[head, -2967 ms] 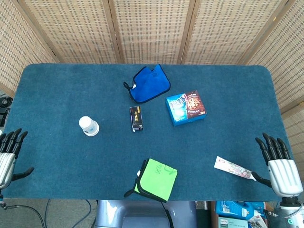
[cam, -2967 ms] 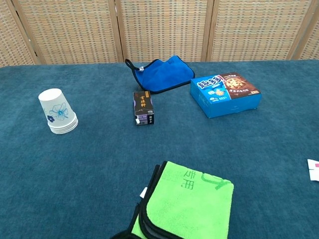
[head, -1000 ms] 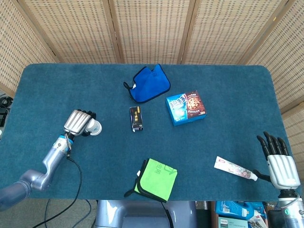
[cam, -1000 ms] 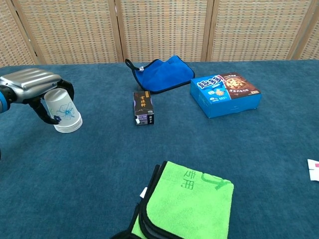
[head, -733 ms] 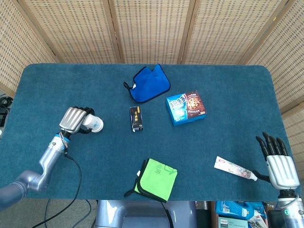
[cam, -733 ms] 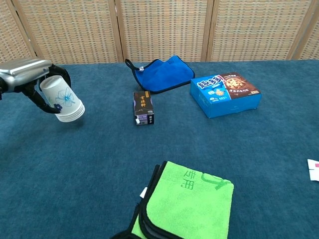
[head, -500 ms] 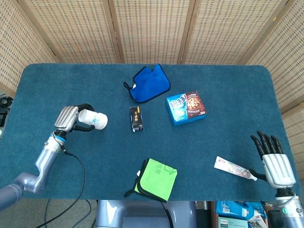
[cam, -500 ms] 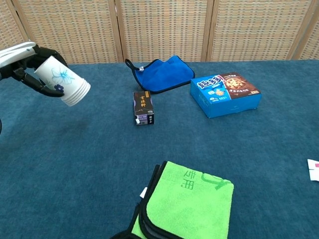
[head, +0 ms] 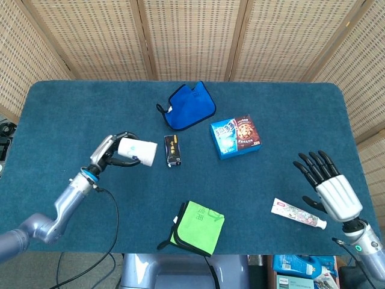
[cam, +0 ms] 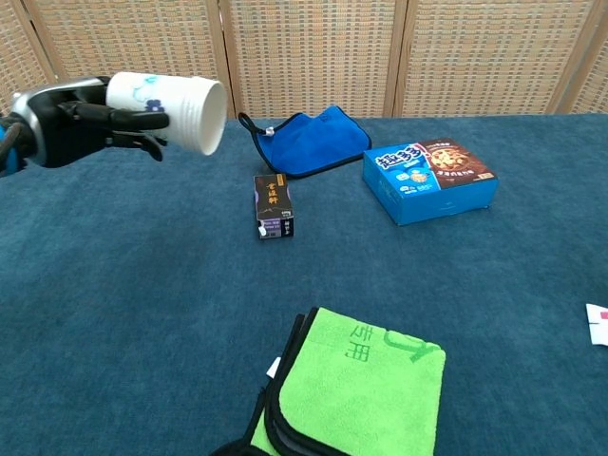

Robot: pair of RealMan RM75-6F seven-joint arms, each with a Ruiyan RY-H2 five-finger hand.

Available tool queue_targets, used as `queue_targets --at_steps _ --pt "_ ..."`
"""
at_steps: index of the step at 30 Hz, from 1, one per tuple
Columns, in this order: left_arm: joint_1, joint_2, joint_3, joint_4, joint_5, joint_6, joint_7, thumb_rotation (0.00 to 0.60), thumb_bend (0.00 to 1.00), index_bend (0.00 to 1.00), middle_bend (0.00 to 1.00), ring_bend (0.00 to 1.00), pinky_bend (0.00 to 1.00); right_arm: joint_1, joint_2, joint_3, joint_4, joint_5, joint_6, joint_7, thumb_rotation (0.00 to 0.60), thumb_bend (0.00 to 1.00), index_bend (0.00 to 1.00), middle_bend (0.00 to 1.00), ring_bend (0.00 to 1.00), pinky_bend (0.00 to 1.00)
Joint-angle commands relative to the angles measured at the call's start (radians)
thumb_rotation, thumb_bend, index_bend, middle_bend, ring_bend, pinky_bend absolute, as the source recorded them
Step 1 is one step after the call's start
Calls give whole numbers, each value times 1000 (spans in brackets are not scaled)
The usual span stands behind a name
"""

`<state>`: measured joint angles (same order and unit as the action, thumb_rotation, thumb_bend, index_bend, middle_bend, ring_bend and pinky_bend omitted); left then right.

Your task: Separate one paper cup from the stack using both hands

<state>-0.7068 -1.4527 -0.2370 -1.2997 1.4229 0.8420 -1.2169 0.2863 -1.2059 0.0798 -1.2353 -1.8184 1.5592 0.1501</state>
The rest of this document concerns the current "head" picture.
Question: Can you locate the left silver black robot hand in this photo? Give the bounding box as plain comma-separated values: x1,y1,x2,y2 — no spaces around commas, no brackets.
89,131,142,174

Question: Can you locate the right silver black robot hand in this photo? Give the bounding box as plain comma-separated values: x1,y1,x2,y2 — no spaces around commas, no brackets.
293,150,363,223

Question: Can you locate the white printed toothpaste tube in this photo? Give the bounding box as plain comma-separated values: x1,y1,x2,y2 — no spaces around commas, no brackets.
270,197,328,231

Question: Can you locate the woven rattan screen panel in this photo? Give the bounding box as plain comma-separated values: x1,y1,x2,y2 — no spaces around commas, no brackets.
230,0,359,82
0,0,76,124
309,0,385,145
356,129,385,213
137,0,250,82
17,0,156,81

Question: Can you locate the small black carton gold print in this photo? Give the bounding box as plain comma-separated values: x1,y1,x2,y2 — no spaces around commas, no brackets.
164,134,183,167

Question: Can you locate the blue detergent bottle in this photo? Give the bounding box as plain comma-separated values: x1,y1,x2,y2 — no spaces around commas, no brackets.
273,254,337,278

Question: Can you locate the white printed package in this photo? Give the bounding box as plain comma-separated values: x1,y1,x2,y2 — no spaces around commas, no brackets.
314,269,339,289

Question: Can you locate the blue cloth black edge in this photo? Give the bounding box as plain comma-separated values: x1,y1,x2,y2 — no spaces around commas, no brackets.
156,80,217,132

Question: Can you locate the teal carpet table cover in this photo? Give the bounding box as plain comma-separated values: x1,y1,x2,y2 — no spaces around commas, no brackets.
0,79,374,256

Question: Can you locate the teal white appliance box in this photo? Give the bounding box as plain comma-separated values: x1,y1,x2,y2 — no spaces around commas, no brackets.
276,273,316,289

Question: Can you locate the black equipment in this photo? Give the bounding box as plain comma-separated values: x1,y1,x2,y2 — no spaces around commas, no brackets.
0,119,14,162

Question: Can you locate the blue brown cookie box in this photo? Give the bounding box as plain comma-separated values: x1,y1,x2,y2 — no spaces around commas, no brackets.
209,114,262,161

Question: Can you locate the green cloth black edge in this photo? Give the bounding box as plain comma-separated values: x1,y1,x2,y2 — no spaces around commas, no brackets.
156,200,226,258

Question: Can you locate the grey-blue robot torso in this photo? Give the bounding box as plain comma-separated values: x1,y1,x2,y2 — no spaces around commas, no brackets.
120,253,250,289

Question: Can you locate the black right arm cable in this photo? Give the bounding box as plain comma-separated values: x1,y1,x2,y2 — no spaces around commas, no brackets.
331,237,378,289

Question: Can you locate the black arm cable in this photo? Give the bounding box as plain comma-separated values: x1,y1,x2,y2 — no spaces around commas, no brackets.
45,186,120,289
331,237,378,289

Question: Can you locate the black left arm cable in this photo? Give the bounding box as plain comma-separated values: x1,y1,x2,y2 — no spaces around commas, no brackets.
45,186,120,289

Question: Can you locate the black torso cable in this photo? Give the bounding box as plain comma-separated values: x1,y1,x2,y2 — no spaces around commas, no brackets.
203,255,222,289

